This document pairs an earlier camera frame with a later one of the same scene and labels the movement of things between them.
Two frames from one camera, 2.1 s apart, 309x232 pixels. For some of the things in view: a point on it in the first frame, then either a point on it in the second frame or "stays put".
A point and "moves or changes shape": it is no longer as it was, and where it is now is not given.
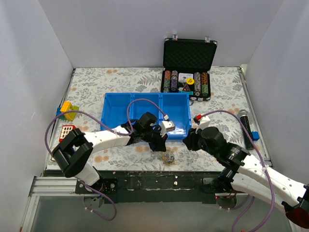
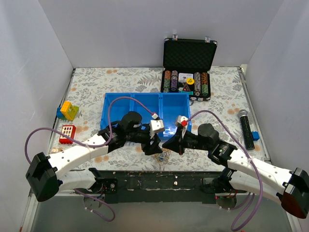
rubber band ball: x=168 y=157 moves or changes shape
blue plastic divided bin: x=119 y=108 stays put
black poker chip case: x=186 y=66 stays put
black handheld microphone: x=243 y=114 stays put
